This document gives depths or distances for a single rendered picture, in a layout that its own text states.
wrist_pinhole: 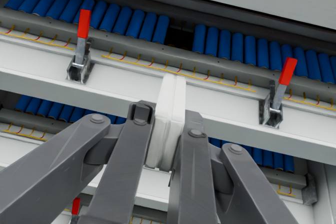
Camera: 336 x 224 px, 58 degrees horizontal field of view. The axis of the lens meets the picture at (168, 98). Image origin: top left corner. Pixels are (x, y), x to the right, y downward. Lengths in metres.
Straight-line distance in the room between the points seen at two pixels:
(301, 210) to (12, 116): 0.54
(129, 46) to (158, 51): 0.04
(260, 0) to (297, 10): 0.04
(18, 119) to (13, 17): 0.19
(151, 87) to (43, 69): 0.15
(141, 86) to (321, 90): 0.26
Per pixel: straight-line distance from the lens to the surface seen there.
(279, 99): 0.42
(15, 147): 0.59
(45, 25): 0.47
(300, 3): 0.36
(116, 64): 0.44
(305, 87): 0.48
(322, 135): 0.47
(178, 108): 0.15
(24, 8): 0.51
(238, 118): 0.42
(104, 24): 0.47
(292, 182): 0.60
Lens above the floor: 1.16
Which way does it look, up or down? 34 degrees down
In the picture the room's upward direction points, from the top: 14 degrees clockwise
